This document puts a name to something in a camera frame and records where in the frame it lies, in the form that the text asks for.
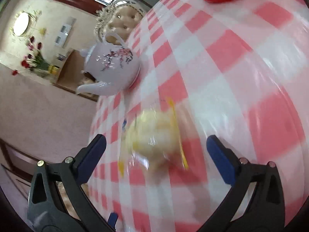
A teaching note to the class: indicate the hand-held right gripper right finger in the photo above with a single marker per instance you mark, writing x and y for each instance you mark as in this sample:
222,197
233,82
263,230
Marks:
221,159

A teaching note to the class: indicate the round ceiling lamp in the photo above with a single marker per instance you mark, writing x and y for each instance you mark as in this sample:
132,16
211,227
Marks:
23,24

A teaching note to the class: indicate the yellow label jar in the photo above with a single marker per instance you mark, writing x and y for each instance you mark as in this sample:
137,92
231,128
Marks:
53,69

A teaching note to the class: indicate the small dark jar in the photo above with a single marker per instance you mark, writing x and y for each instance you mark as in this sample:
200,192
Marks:
60,57

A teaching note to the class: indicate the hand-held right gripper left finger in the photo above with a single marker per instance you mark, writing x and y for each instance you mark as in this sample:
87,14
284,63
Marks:
93,157

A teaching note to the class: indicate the wooden corner shelf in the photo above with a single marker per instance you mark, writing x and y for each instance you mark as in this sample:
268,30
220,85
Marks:
72,72

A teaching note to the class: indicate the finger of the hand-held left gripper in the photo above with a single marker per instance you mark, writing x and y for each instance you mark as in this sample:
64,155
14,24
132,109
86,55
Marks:
112,218

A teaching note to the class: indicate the beige tufted ornate chair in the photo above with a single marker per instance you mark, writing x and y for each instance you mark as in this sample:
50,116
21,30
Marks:
123,21

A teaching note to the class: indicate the yellow-edged bread packet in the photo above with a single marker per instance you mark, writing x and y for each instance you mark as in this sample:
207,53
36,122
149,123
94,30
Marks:
154,137

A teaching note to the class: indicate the white floral teapot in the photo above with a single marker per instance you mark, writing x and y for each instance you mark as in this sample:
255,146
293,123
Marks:
111,67

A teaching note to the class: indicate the red flower bouquet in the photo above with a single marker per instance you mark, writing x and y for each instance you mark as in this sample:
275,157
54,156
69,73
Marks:
36,61

